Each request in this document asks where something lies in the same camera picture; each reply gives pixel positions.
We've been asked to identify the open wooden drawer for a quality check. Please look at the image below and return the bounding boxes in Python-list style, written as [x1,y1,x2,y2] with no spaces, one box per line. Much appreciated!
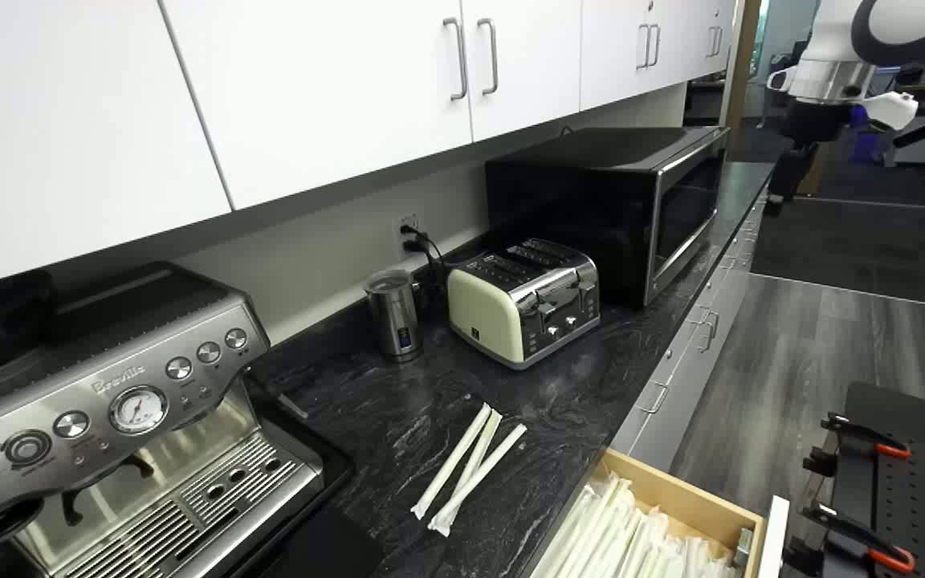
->
[523,447,792,578]

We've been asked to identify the upper orange-handled clamp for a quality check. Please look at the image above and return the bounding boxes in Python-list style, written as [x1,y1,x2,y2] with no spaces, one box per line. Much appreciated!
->
[821,413,913,459]

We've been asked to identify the black wall power plug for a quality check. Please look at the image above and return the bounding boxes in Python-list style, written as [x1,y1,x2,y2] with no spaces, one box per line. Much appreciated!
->
[398,225,443,263]

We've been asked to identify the white cabinets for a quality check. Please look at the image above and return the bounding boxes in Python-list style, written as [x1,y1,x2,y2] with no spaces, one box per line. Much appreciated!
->
[0,0,734,280]
[610,193,765,469]

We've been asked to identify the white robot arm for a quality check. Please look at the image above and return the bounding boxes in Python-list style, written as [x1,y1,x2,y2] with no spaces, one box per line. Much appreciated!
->
[768,0,925,148]

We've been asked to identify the black perforated cart plate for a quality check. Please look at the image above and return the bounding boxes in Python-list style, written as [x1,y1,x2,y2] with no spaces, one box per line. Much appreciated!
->
[784,383,925,578]

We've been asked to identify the wrapped straws pile in drawer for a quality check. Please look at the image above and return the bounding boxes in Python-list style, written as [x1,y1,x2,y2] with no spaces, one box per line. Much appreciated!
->
[531,475,740,578]

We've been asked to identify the stainless steel espresso machine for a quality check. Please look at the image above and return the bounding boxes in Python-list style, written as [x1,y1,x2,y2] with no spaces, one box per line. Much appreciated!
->
[0,267,352,578]

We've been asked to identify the white upper cabinets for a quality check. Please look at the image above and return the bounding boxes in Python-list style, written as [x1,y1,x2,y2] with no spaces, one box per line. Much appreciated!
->
[0,0,734,280]

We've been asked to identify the lower orange-handled clamp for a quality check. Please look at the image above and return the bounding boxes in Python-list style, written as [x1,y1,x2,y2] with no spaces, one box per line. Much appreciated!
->
[804,502,918,574]

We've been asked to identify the black stainless microwave oven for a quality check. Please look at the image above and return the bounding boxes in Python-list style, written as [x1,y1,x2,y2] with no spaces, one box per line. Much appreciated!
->
[485,125,729,308]

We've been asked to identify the paper straw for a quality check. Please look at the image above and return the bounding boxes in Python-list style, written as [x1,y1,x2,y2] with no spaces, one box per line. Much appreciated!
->
[411,404,490,520]
[427,409,502,537]
[463,425,526,497]

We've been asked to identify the stainless steel milk jug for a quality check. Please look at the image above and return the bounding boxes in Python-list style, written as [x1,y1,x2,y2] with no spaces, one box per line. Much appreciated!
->
[365,270,419,361]

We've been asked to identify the orange-handled clamp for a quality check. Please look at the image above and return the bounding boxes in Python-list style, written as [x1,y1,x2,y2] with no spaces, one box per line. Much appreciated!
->
[804,502,918,574]
[821,413,913,459]

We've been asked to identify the white lower cabinets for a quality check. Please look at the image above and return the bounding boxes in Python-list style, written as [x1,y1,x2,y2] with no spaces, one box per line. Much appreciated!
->
[610,193,765,469]

